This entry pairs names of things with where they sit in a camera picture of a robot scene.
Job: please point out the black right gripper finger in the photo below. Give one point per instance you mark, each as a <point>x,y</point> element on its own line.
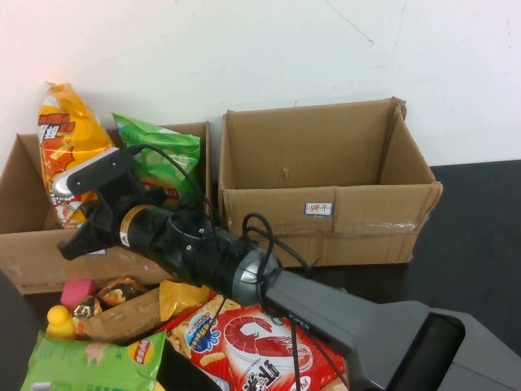
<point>85,242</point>
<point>91,209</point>

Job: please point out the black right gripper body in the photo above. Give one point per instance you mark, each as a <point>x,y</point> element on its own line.
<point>110,220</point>

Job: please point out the yellow fries snack bag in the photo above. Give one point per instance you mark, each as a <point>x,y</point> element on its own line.
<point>69,122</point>

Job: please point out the green cucumber Lay's chips bag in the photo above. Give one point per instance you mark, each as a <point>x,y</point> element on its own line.
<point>163,142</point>

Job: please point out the orange and black snack packet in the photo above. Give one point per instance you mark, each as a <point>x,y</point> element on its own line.
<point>122,289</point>
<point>86,308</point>

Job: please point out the long brown snack packet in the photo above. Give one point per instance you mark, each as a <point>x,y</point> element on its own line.
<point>122,317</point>

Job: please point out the small yellow snack packet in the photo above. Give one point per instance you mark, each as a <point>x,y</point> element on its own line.
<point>175,301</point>

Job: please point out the white label with red writing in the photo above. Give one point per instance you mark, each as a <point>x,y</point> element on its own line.
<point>99,251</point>

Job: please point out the pink block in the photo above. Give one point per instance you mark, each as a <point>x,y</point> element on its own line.
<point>77,291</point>

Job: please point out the cardboard box with F2 print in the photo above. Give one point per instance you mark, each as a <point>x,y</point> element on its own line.
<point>24,252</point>

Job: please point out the yellow plastic toy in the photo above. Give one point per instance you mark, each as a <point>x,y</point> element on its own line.
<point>60,322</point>

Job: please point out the light green Lay's chips bag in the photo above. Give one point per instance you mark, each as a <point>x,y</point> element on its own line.
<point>81,362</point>

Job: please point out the red shrimp cracker bag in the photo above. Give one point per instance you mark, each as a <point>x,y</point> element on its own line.
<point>228,346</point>

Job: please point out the taped cardboard box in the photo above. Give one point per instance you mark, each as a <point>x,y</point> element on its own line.
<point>285,236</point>

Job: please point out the white label with blue border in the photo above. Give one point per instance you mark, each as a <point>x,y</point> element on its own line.
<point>319,208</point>

